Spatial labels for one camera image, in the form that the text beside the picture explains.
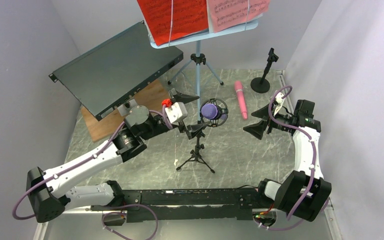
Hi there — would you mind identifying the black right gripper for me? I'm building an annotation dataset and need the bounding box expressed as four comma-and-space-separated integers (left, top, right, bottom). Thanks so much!
243, 101, 292, 140

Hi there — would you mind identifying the purple microphone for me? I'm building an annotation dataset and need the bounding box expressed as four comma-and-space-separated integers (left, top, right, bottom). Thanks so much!
200, 103, 221, 120

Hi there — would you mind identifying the black tripod mic stand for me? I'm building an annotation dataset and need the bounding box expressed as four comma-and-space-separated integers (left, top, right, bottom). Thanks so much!
175, 97, 229, 174

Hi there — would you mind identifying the black round-base mic stand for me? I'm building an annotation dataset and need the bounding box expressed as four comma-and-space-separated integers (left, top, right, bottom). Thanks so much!
250, 47, 279, 94

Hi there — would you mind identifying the pink microphone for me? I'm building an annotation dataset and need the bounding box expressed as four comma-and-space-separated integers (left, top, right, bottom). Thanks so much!
234, 80, 248, 120

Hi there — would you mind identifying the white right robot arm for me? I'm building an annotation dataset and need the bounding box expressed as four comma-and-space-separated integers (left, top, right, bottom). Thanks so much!
243, 99, 332, 222

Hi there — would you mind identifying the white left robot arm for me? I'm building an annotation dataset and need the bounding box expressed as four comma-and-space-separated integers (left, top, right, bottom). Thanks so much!
26, 88, 200, 223

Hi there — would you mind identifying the brown wooden board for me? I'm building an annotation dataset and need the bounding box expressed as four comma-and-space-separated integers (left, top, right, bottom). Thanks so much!
80, 79, 169, 143

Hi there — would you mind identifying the light blue music stand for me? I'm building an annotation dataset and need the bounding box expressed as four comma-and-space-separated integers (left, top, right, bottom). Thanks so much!
148, 19, 259, 96

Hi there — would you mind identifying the dark grey rack unit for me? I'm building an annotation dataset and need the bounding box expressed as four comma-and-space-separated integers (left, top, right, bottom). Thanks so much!
49, 22, 184, 121

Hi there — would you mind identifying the red sheet music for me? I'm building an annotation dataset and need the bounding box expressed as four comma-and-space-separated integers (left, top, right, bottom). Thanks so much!
137, 0, 209, 46

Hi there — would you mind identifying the pink sheet music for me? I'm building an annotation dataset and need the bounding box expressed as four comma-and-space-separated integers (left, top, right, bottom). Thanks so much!
206, 0, 271, 33

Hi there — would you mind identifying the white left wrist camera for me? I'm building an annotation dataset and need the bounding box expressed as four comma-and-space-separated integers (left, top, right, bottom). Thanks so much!
161, 99, 188, 125

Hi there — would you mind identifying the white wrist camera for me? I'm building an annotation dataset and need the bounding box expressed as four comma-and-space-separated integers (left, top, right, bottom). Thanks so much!
161, 99, 188, 125
273, 92, 285, 111

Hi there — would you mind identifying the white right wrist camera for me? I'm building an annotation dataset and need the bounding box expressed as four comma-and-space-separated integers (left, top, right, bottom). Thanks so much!
273, 92, 285, 111

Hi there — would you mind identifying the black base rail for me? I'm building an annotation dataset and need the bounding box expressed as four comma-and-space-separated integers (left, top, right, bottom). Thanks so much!
90, 188, 279, 223

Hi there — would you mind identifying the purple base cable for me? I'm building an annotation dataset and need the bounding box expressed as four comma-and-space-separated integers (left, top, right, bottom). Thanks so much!
101, 203, 159, 240

